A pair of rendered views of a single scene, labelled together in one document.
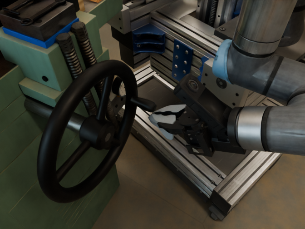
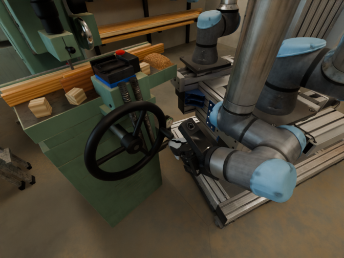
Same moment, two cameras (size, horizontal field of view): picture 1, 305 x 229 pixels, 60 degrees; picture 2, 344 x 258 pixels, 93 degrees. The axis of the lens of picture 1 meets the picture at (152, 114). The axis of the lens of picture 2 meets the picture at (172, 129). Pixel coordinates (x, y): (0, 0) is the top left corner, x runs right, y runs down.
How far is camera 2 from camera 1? 0.13 m
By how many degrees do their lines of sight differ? 14
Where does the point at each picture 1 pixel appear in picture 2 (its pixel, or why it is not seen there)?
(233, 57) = (221, 113)
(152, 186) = (181, 191)
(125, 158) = (170, 168)
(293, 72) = (260, 130)
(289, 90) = (255, 142)
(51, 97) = not seen: hidden behind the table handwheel
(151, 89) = not seen: hidden behind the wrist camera
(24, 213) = (92, 181)
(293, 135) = (242, 173)
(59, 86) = not seen: hidden behind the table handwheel
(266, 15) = (240, 86)
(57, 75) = (115, 104)
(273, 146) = (230, 179)
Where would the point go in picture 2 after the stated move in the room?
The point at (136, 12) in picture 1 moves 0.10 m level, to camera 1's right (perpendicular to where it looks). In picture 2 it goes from (189, 80) to (206, 83)
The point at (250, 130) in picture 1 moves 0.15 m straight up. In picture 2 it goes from (217, 163) to (233, 108)
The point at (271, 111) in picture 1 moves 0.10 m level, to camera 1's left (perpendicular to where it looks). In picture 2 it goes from (234, 153) to (189, 143)
